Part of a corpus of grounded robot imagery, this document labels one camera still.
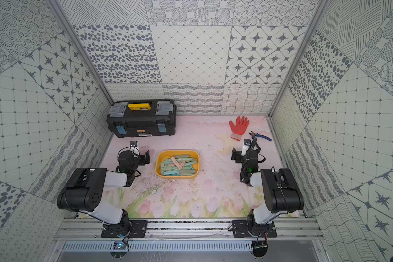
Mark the yellow plastic storage box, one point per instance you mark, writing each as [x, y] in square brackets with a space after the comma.
[189, 159]

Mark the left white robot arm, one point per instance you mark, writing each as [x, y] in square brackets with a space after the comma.
[84, 193]

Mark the black plastic toolbox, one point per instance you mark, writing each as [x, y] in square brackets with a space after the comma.
[142, 118]

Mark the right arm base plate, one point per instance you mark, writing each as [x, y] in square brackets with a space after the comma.
[247, 229]

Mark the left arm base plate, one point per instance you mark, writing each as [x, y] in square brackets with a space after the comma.
[132, 229]

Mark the floral pink table mat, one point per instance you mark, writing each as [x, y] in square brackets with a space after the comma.
[215, 192]

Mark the blue handled pliers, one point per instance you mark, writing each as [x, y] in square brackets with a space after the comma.
[257, 135]

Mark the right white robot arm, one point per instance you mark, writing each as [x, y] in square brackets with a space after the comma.
[281, 192]

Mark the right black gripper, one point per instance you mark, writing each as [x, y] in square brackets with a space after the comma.
[239, 155]

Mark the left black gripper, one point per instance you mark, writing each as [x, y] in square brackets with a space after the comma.
[142, 158]

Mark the aluminium frame rail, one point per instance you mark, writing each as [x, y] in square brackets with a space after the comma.
[193, 229]

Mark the red work glove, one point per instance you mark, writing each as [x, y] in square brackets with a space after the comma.
[239, 127]

